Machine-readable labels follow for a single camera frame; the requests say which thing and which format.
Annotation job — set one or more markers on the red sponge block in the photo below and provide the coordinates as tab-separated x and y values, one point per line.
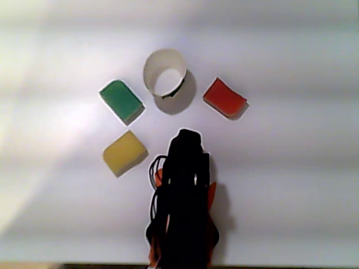
224	98

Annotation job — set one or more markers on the yellow sponge block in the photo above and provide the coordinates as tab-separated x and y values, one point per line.
123	154

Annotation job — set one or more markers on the green sponge block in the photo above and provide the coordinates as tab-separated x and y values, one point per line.
120	99

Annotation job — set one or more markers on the white paper cup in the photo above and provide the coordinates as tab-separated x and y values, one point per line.
157	70

